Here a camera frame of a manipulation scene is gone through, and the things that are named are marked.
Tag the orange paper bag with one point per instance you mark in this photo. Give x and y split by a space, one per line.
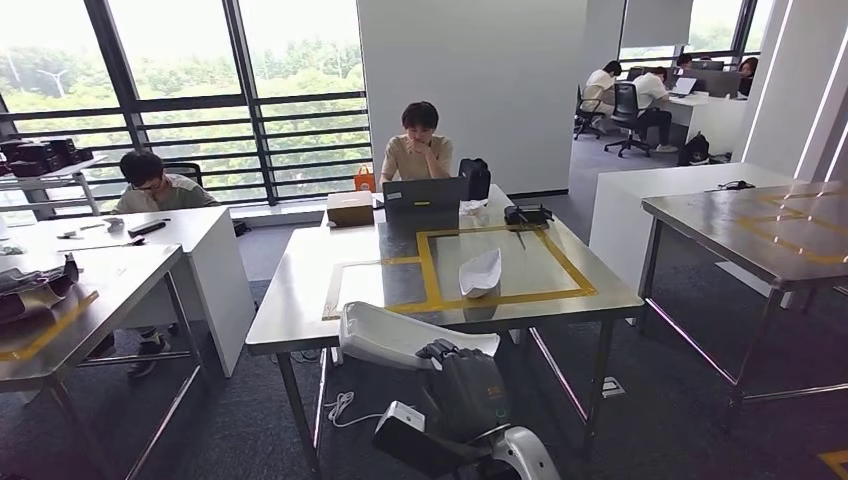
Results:
364 181

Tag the floor socket plate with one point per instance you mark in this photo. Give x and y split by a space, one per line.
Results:
613 387

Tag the black equipment cases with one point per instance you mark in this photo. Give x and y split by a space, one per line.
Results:
46 156

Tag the dark metal part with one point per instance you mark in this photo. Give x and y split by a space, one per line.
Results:
40 288

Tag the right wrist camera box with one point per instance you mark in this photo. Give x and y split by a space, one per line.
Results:
404 424

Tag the black headset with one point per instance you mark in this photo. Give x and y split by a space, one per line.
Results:
735 185

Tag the white plastic shell part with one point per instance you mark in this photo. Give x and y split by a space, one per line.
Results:
480 273
391 338

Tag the black remote controller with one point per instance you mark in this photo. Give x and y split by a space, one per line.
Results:
528 215

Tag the cardboard box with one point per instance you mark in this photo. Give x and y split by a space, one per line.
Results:
350 208

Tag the yellow floor tape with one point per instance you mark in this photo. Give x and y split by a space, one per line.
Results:
836 464

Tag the white office desk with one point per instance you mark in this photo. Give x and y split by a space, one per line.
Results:
715 122

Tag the silver laptop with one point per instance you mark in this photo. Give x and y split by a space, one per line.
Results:
684 86

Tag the grey laptop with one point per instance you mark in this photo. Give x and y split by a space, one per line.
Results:
422 195

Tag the yellow tape square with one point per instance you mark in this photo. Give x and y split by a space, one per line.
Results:
795 245

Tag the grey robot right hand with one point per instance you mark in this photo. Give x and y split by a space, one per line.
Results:
470 391

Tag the black backpack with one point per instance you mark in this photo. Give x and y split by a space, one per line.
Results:
474 179
694 151

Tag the grey roller blind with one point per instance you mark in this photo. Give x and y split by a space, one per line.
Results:
656 23

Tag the black rectangular device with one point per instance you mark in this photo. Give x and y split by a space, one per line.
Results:
147 228

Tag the white table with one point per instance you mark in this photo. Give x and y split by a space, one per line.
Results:
623 212

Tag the steel workbench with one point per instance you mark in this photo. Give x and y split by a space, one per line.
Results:
298 298

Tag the clear plastic bag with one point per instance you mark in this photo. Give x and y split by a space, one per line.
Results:
474 207

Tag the small black bag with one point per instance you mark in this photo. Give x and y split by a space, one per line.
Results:
241 228

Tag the black window frame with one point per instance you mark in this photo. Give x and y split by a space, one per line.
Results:
199 104

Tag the person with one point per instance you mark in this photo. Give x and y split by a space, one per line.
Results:
417 159
652 93
747 73
684 61
166 195
599 89

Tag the steel table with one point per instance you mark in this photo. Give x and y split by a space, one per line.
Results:
715 225
119 278

